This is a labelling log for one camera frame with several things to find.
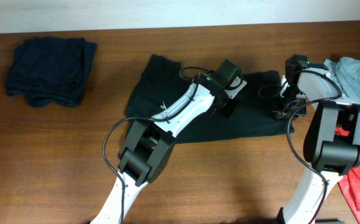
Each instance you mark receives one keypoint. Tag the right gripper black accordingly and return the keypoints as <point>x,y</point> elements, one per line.
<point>279,112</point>

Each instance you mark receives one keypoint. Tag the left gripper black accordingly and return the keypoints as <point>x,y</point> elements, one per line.
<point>230,109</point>

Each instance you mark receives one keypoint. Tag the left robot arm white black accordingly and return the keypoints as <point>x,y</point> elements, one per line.
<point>150,141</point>

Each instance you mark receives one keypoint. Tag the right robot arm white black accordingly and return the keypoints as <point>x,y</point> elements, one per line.
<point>332,144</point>

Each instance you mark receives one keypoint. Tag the folded navy blue garment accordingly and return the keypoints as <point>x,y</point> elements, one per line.
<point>51,70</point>

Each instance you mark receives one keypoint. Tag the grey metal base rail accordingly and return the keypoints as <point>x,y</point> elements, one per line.
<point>329,222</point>

